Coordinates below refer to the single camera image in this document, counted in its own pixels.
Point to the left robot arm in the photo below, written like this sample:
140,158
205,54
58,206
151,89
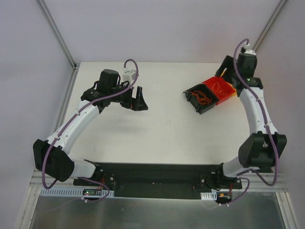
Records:
51,156

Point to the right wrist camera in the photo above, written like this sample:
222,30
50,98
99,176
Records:
247,50

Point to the black plastic bin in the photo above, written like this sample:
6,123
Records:
201,98

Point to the aluminium frame post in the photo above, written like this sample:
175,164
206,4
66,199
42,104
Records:
56,32
281,4

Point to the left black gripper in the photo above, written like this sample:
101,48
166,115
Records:
131,97

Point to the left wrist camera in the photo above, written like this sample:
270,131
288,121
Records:
128,75

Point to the red plastic bin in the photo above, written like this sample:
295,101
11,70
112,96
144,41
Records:
220,88

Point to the right aluminium frame post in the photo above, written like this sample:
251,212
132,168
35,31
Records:
281,4

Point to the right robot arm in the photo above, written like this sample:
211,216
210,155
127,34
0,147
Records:
264,146

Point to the right white cable duct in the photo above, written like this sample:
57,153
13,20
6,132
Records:
208,196

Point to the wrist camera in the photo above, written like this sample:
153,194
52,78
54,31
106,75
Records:
128,75
247,50

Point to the left aluminium frame post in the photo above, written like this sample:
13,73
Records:
56,32

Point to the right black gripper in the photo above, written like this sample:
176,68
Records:
228,64

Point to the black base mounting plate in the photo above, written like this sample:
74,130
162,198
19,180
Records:
169,181

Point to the left white cable duct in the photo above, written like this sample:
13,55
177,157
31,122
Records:
76,192

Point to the white cable duct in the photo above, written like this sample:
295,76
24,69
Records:
208,196
76,192

